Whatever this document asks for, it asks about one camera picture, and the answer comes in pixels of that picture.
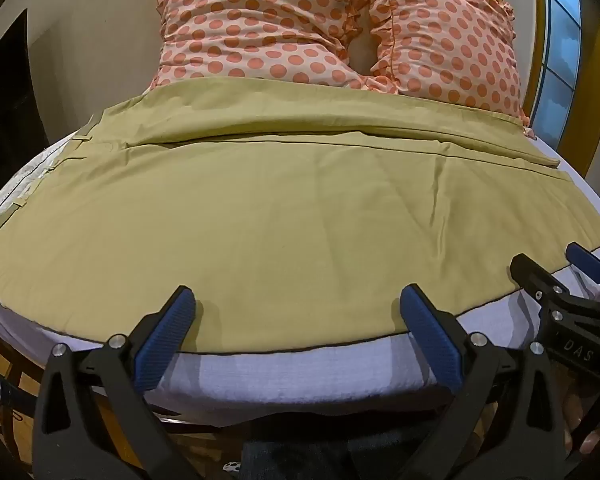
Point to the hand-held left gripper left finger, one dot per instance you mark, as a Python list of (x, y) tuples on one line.
[(166, 325)]

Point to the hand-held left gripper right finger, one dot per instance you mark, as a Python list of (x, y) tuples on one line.
[(430, 330)]

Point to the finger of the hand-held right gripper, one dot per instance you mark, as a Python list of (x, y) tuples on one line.
[(540, 282), (587, 260)]

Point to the khaki pants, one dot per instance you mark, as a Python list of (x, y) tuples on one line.
[(290, 220)]

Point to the person's right hand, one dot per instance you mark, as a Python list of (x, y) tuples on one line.
[(582, 417)]

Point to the white bed sheet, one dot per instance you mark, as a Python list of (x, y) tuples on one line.
[(300, 377)]

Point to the orange polka dot pillow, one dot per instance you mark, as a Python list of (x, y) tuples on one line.
[(445, 40), (260, 25)]

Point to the window with yellow frame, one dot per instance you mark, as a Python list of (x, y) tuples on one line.
[(562, 50)]

